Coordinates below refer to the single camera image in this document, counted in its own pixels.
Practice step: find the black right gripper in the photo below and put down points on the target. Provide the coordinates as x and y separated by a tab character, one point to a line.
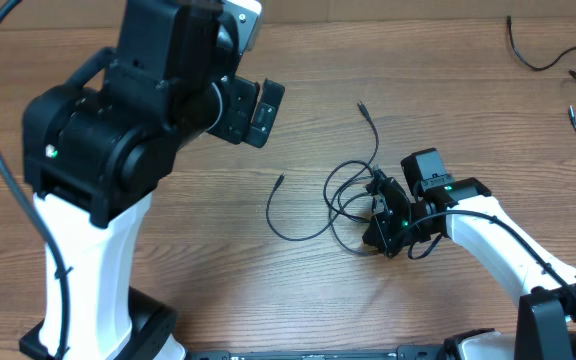
382	226

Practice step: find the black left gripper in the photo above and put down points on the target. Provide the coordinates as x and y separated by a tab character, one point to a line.
242	100

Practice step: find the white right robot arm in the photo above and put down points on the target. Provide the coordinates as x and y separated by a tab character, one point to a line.
433	206

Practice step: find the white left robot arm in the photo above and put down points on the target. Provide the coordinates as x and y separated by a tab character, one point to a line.
96	147

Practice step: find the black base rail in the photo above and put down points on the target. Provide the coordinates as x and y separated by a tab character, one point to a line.
318	354

